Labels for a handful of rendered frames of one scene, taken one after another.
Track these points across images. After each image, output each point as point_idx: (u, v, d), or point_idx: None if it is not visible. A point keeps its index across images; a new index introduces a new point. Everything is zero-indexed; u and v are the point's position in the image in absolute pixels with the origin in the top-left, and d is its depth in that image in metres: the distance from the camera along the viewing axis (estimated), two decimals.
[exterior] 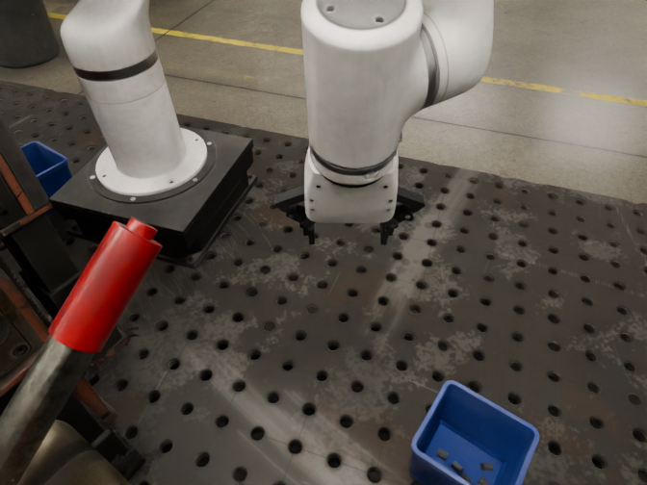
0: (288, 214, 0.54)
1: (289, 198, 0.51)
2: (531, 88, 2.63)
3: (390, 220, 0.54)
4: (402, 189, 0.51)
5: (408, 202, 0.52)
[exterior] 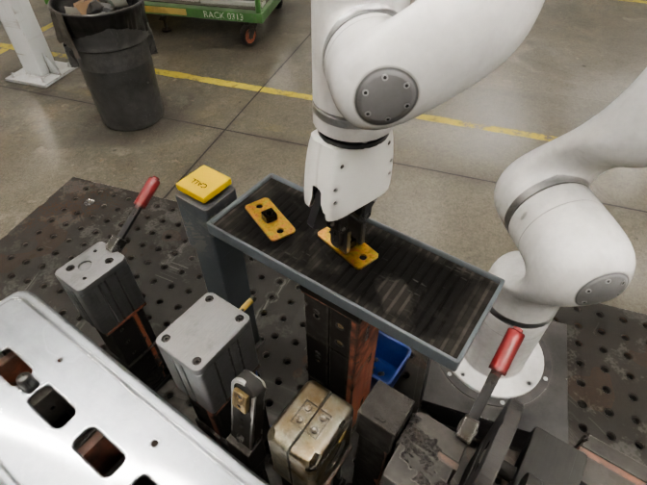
0: (329, 222, 0.54)
1: (317, 213, 0.52)
2: None
3: (370, 206, 0.56)
4: None
5: None
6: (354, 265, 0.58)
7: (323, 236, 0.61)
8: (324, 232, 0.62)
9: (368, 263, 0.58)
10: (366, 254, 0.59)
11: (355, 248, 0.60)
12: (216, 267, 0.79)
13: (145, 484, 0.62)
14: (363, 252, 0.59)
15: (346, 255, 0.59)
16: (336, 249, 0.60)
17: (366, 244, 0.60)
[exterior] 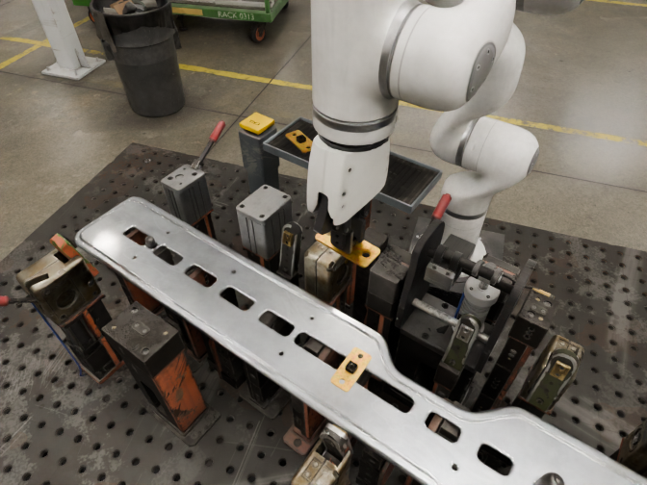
0: (335, 225, 0.53)
1: (324, 218, 0.51)
2: (597, 137, 3.12)
3: (369, 203, 0.57)
4: None
5: None
6: (360, 264, 0.58)
7: (321, 239, 0.61)
8: (322, 235, 0.62)
9: (373, 260, 0.59)
10: (368, 251, 0.60)
11: (356, 246, 0.60)
12: (261, 183, 1.18)
13: None
14: (365, 249, 0.60)
15: (349, 255, 0.59)
16: (338, 250, 0.60)
17: (366, 242, 0.61)
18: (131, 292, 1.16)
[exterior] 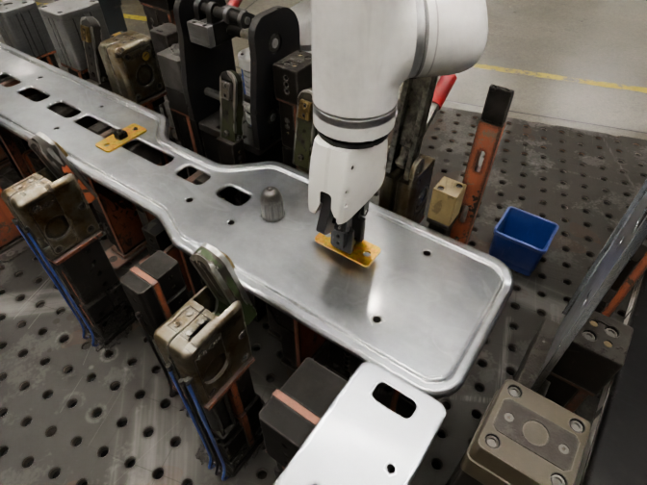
0: (337, 225, 0.53)
1: (327, 218, 0.51)
2: (538, 76, 3.10)
3: (368, 202, 0.57)
4: None
5: None
6: (362, 263, 0.58)
7: (321, 241, 0.61)
8: (321, 237, 0.61)
9: (374, 258, 0.59)
10: (369, 250, 0.60)
11: (356, 246, 0.60)
12: None
13: None
14: (365, 249, 0.60)
15: (349, 255, 0.59)
16: (339, 251, 0.60)
17: (366, 241, 0.61)
18: None
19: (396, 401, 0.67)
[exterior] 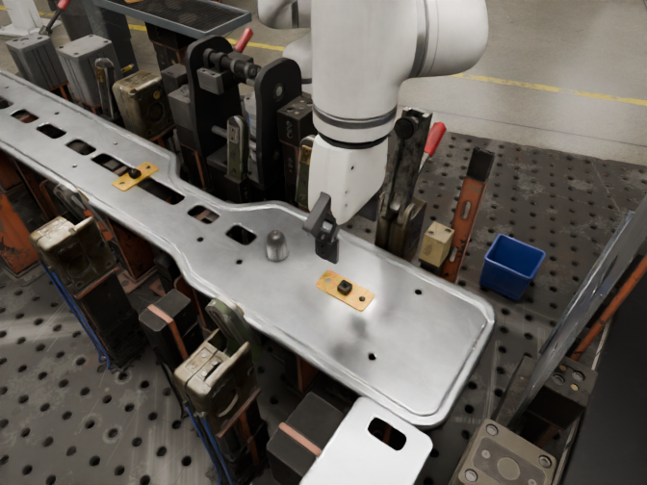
0: (320, 236, 0.51)
1: (320, 214, 0.49)
2: (534, 88, 3.16)
3: (379, 185, 0.58)
4: None
5: None
6: (357, 308, 0.65)
7: (321, 286, 0.68)
8: (321, 282, 0.68)
9: (368, 303, 0.65)
10: (363, 295, 0.66)
11: (352, 292, 0.67)
12: None
13: None
14: (361, 294, 0.67)
15: (347, 300, 0.66)
16: (337, 296, 0.66)
17: (361, 287, 0.68)
18: None
19: (390, 425, 0.72)
